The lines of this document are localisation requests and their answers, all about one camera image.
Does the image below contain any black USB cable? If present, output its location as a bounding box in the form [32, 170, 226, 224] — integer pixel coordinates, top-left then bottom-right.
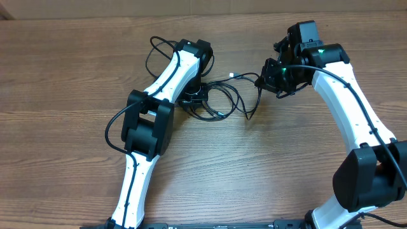
[203, 72, 263, 121]

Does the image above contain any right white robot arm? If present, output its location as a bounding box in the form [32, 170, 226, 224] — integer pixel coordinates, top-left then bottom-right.
[255, 20, 406, 228]

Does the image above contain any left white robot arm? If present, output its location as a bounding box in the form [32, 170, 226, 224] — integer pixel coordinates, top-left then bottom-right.
[104, 39, 214, 228]

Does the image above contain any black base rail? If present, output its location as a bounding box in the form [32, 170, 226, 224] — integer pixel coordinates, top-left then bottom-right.
[80, 219, 362, 229]

